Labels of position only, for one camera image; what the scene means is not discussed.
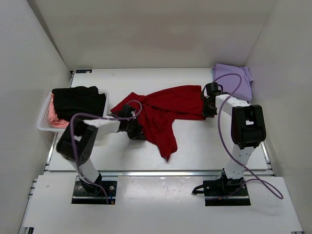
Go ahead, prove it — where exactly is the red t shirt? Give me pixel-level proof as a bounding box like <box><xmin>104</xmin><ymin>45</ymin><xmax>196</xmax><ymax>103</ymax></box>
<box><xmin>111</xmin><ymin>85</ymin><xmax>205</xmax><ymax>160</ymax></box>

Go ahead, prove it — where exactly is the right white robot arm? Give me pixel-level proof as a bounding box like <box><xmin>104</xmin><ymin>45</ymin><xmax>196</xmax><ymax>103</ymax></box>
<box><xmin>192</xmin><ymin>82</ymin><xmax>266</xmax><ymax>199</ymax></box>

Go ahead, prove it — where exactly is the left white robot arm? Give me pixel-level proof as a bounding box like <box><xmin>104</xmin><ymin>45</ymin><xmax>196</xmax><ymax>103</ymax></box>
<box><xmin>57</xmin><ymin>100</ymin><xmax>146</xmax><ymax>195</ymax></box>

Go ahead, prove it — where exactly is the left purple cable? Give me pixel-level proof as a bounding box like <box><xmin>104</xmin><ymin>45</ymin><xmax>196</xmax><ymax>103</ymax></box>
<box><xmin>70</xmin><ymin>100</ymin><xmax>143</xmax><ymax>205</ymax></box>

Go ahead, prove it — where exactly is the black t shirt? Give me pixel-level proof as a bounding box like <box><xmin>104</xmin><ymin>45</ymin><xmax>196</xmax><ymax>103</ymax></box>
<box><xmin>52</xmin><ymin>86</ymin><xmax>107</xmax><ymax>121</ymax></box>

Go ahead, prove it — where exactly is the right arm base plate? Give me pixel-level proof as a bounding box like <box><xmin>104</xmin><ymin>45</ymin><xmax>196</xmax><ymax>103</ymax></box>
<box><xmin>203</xmin><ymin>179</ymin><xmax>251</xmax><ymax>207</ymax></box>

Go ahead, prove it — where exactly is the aluminium rail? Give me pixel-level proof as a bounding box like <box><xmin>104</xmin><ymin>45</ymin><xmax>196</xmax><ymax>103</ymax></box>
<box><xmin>43</xmin><ymin>169</ymin><xmax>274</xmax><ymax>176</ymax></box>

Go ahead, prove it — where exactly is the folded lavender t shirt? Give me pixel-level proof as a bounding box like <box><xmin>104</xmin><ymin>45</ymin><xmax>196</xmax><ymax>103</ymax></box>
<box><xmin>212</xmin><ymin>63</ymin><xmax>253</xmax><ymax>102</ymax></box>

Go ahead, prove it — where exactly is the white plastic laundry basket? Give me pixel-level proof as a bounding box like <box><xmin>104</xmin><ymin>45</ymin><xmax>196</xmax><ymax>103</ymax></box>
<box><xmin>37</xmin><ymin>89</ymin><xmax>109</xmax><ymax>133</ymax></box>

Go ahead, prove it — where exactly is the pink t shirt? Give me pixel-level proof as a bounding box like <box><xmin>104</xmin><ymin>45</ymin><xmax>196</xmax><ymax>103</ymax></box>
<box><xmin>48</xmin><ymin>100</ymin><xmax>69</xmax><ymax>129</ymax></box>

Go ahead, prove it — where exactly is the purple cable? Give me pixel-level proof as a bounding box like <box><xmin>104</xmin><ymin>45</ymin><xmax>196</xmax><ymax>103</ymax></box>
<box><xmin>70</xmin><ymin>100</ymin><xmax>143</xmax><ymax>205</ymax></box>
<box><xmin>204</xmin><ymin>73</ymin><xmax>284</xmax><ymax>203</ymax></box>

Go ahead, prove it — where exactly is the small label sticker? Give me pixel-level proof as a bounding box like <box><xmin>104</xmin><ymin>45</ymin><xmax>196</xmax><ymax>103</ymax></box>
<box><xmin>75</xmin><ymin>69</ymin><xmax>92</xmax><ymax>74</ymax></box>

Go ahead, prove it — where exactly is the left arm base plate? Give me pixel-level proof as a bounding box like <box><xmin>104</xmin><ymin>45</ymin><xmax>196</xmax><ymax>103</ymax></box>
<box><xmin>71</xmin><ymin>176</ymin><xmax>117</xmax><ymax>205</ymax></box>

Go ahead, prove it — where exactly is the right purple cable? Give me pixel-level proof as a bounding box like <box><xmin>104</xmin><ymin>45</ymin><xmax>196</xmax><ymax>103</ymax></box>
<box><xmin>204</xmin><ymin>73</ymin><xmax>284</xmax><ymax>203</ymax></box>

